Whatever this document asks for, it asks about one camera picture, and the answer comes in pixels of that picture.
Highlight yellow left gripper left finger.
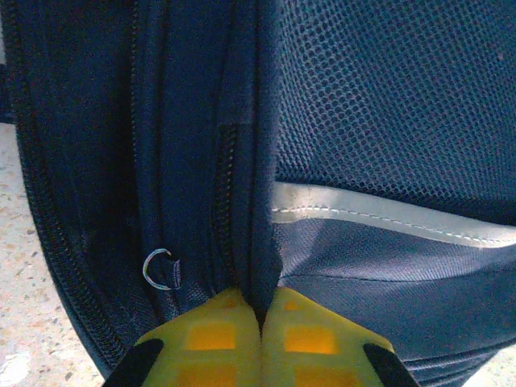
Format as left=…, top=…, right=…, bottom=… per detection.
left=102, top=286, right=263, bottom=387

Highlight navy blue backpack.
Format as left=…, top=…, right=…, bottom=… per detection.
left=0, top=0, right=516, bottom=387

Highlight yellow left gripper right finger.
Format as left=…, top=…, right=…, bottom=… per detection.
left=260, top=288, right=420, bottom=387

